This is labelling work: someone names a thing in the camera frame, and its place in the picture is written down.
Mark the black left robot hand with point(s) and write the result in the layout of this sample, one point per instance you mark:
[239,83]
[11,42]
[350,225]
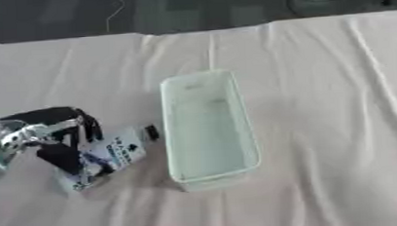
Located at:
[53,116]

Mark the white box with blue print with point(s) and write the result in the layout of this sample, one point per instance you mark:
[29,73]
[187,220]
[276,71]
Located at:
[118,148]

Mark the small black object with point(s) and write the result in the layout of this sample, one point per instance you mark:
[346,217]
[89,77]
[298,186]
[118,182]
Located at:
[152,132]

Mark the pale green plastic bin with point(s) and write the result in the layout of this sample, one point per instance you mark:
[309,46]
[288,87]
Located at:
[208,130]

